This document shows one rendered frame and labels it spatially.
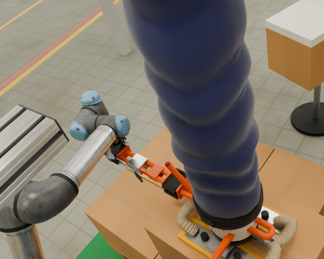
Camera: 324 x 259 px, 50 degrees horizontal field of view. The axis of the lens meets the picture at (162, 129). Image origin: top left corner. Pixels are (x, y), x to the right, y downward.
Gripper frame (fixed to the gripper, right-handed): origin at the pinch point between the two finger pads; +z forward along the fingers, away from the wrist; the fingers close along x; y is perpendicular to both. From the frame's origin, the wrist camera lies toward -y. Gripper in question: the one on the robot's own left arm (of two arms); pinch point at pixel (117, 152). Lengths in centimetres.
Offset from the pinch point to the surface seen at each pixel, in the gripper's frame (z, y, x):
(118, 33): 92, -226, 179
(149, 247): 66, 7, -13
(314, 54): 31, 33, 133
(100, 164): 122, -119, 33
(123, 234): 66, -12, -15
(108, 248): 121, -50, -21
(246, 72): -64, 71, 2
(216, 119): -57, 68, -6
